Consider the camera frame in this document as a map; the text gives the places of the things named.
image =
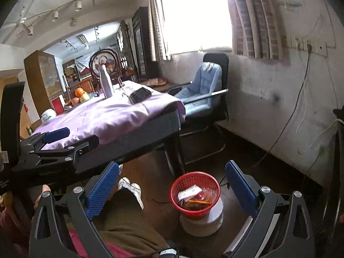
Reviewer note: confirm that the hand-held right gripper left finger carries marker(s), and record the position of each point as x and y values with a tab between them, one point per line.
102	190

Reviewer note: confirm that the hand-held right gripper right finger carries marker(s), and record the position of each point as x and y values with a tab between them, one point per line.
242	190

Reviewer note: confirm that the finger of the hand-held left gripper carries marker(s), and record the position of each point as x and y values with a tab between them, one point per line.
80	143
57	134

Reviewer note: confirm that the red foam net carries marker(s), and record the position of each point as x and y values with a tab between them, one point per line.
200	194

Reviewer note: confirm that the red plastic basket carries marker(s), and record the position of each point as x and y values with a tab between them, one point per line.
177	182

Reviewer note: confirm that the person's left forearm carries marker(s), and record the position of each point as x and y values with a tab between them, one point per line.
10	225

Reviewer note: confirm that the person's left hand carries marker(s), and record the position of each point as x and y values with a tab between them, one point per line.
39	196

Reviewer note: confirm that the white ceramic jar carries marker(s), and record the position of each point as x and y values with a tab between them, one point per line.
48	116

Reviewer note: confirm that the white shoe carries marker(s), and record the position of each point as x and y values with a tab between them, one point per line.
124	184
137	196

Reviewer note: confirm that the red box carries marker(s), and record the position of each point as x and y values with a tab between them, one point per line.
57	104

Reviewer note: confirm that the red apple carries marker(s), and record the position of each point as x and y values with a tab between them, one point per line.
75	101

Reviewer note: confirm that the person's olive trouser leg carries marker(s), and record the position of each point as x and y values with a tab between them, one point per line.
129	225

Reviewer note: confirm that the orange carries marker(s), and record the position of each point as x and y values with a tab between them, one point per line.
79	92

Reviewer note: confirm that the blue rimmed fruit bowl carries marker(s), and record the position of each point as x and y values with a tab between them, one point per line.
92	96

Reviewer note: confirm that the white round stand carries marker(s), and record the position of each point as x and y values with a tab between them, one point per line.
201	223

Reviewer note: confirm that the carved wooden desk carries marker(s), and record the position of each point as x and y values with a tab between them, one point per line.
86	84

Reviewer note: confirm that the wooden glass cabinet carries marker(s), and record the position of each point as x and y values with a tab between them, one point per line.
40	75

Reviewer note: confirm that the steel water bottle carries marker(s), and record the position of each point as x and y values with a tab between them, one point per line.
105	83

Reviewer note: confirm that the metal key bunch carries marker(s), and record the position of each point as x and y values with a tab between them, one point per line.
125	92

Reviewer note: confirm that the grey table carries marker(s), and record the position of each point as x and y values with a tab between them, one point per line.
150	137

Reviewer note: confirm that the white hanging sheet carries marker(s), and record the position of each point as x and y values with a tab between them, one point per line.
82	63

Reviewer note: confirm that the black wallet with keys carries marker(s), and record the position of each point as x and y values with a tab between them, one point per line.
140	95

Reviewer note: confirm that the round decorative table screen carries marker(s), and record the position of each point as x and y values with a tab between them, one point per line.
103	59

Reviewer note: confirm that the blue chair cushion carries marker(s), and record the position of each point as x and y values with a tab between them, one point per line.
201	86

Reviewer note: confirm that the white ceiling fan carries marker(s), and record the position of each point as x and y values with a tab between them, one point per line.
21	22

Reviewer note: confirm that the dark wooden cabinet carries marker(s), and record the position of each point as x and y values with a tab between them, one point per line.
141	43

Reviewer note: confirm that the ceiling track lights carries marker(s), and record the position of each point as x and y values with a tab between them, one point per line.
78	4

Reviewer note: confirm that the black office chair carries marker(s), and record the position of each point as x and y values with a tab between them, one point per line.
217	59

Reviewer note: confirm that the plaid window curtain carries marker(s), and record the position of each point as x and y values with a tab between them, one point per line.
157	18

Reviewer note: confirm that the brick pattern window curtain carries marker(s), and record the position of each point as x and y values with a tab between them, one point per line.
255	18

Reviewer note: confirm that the wall power outlets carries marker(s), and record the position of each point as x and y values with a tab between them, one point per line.
309	45

